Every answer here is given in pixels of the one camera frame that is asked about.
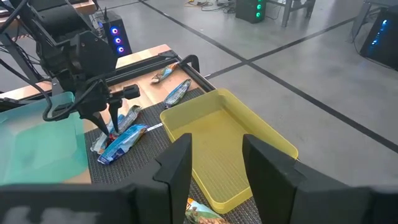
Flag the green plastic tray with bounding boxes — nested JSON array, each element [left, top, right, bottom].
[[0, 91, 90, 187]]

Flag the black aluminium table frame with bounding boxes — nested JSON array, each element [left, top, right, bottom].
[[0, 49, 217, 113]]

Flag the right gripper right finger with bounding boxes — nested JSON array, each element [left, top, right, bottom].
[[242, 133, 373, 224]]

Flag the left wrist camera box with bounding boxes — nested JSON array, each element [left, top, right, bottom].
[[73, 30, 118, 78]]

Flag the PC tower blue lights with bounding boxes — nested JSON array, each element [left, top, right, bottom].
[[359, 6, 398, 72]]

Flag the yellow plastic tray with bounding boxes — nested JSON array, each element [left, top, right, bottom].
[[159, 88, 299, 215]]

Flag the orange blue white granola bar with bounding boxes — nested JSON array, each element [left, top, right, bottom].
[[150, 62, 180, 85]]

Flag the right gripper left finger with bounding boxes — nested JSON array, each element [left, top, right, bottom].
[[134, 133, 193, 224]]

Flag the light blue white granola bar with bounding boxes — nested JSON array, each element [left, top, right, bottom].
[[162, 78, 192, 109]]

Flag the black frame bracket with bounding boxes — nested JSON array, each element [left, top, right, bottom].
[[178, 54, 200, 73]]

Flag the PC tower purple fans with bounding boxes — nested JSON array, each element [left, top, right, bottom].
[[93, 10, 133, 58]]

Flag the orange brown granola bar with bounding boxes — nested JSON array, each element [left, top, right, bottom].
[[185, 197, 231, 224]]

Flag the black mesh mat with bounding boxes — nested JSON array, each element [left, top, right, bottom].
[[83, 87, 264, 224]]

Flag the tangled floor cables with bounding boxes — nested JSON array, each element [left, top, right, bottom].
[[183, 0, 237, 15]]

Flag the PC tower green lights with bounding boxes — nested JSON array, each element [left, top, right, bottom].
[[234, 0, 267, 24]]

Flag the grey metal desk legs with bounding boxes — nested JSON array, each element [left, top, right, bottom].
[[267, 0, 317, 28]]

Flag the grey desk side panel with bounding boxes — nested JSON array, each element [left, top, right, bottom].
[[351, 0, 382, 43]]

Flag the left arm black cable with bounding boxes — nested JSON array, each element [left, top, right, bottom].
[[0, 57, 102, 123]]

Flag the black rig post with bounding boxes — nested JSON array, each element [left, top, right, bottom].
[[0, 30, 41, 85]]

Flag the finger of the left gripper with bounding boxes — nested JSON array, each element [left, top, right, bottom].
[[52, 101, 110, 137], [107, 83, 141, 134]]

